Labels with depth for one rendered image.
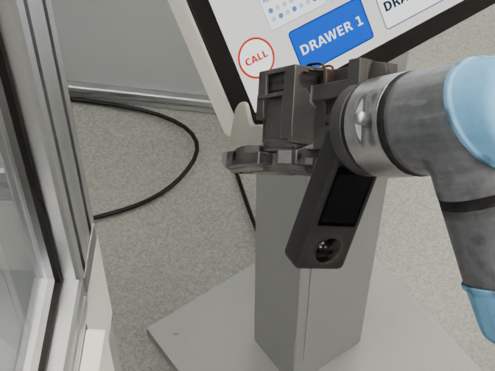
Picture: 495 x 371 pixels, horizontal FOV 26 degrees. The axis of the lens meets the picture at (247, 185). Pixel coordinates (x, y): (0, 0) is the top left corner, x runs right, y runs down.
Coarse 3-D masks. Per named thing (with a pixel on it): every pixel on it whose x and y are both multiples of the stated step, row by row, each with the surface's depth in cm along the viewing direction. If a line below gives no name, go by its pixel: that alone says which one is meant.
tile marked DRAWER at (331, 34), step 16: (352, 0) 111; (320, 16) 110; (336, 16) 110; (352, 16) 111; (288, 32) 108; (304, 32) 109; (320, 32) 110; (336, 32) 110; (352, 32) 111; (368, 32) 112; (304, 48) 109; (320, 48) 110; (336, 48) 111; (352, 48) 112; (304, 64) 109
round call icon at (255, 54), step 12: (252, 36) 106; (264, 36) 107; (240, 48) 106; (252, 48) 106; (264, 48) 107; (240, 60) 106; (252, 60) 107; (264, 60) 107; (276, 60) 108; (252, 72) 107; (252, 84) 107
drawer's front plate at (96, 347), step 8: (88, 336) 97; (96, 336) 97; (104, 336) 98; (88, 344) 97; (96, 344) 97; (104, 344) 98; (88, 352) 96; (96, 352) 96; (104, 352) 98; (88, 360) 96; (96, 360) 96; (104, 360) 98; (112, 360) 103; (80, 368) 96; (88, 368) 95; (96, 368) 95; (104, 368) 98; (112, 368) 103
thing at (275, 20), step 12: (264, 0) 106; (276, 0) 107; (288, 0) 108; (300, 0) 108; (312, 0) 109; (324, 0) 110; (336, 0) 110; (264, 12) 107; (276, 12) 107; (288, 12) 108; (300, 12) 108; (312, 12) 109; (276, 24) 107; (288, 24) 108
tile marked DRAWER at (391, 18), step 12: (384, 0) 113; (396, 0) 113; (408, 0) 114; (420, 0) 115; (432, 0) 115; (444, 0) 116; (384, 12) 113; (396, 12) 114; (408, 12) 114; (420, 12) 115; (384, 24) 113; (396, 24) 114
